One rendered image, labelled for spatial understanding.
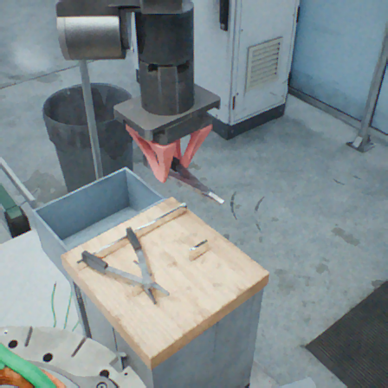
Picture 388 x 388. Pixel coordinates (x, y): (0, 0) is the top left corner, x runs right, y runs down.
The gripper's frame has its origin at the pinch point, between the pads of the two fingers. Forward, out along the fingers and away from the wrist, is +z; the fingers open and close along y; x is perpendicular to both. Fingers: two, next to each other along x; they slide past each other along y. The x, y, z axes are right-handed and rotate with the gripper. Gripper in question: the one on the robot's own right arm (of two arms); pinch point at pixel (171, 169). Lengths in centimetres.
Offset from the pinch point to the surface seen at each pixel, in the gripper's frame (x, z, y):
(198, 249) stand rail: 4.5, 10.7, -0.6
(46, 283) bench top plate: -30, 41, 10
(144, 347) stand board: 10.8, 11.9, 12.9
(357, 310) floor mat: -7, 119, -93
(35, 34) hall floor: -360, 122, -133
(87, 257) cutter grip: -2.4, 9.1, 11.7
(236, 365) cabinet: 12.1, 30.1, -1.3
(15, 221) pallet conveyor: -55, 44, 6
